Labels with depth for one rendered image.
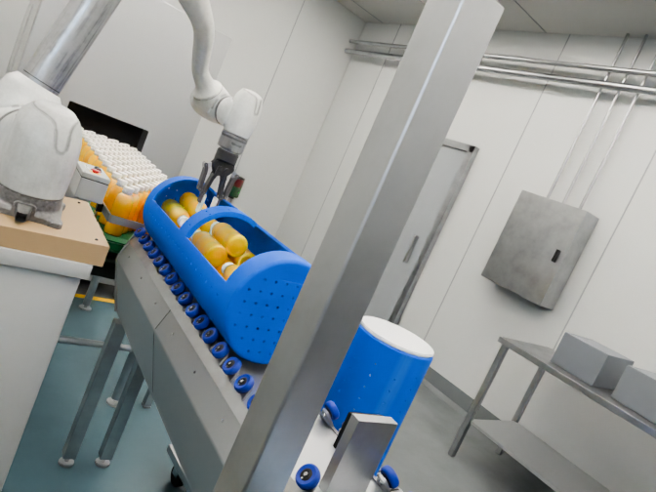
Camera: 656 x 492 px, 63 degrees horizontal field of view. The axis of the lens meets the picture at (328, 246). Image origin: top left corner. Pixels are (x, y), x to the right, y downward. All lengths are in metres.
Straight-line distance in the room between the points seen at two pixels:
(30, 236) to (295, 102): 5.89
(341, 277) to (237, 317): 0.72
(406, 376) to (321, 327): 1.21
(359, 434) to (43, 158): 0.97
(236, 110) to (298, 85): 5.30
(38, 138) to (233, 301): 0.60
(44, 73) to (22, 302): 0.60
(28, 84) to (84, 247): 0.45
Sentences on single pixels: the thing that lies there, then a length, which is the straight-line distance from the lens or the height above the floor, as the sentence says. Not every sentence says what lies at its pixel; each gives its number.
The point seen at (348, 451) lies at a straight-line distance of 1.03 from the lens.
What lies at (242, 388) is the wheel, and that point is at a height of 0.96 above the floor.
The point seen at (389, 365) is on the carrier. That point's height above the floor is 0.97.
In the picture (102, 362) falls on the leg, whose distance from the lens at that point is 2.23.
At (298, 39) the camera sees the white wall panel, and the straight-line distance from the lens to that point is 7.06.
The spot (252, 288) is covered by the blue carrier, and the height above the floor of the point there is 1.14.
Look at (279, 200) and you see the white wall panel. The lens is 7.31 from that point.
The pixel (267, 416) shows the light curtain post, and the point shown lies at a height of 1.17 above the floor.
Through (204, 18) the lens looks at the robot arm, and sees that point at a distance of 1.65.
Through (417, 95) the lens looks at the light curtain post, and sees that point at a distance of 0.59.
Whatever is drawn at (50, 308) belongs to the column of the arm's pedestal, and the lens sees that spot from 1.53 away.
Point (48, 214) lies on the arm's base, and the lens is 1.51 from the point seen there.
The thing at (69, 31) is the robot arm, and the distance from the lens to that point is 1.65.
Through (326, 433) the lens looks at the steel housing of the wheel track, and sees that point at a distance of 1.26.
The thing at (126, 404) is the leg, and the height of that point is 0.29.
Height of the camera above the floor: 1.46
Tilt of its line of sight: 8 degrees down
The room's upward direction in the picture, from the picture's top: 24 degrees clockwise
